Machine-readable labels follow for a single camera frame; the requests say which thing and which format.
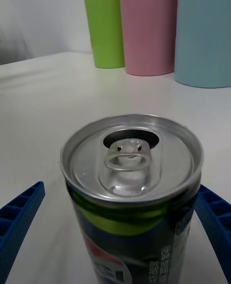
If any dark green drink can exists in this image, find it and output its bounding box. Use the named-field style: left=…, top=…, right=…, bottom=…
left=60, top=113, right=205, bottom=284

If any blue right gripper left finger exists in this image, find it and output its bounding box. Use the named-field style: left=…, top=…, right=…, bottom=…
left=0, top=181, right=46, bottom=284

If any pale blue plastic bin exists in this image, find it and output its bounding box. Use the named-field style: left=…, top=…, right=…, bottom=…
left=174, top=0, right=231, bottom=89

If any pink plastic bin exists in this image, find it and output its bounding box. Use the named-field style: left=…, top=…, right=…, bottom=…
left=117, top=0, right=180, bottom=76

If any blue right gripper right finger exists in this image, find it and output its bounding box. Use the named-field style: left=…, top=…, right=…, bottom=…
left=194, top=184, right=231, bottom=284

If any green plastic bin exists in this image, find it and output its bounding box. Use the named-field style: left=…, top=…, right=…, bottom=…
left=81, top=0, right=126, bottom=69

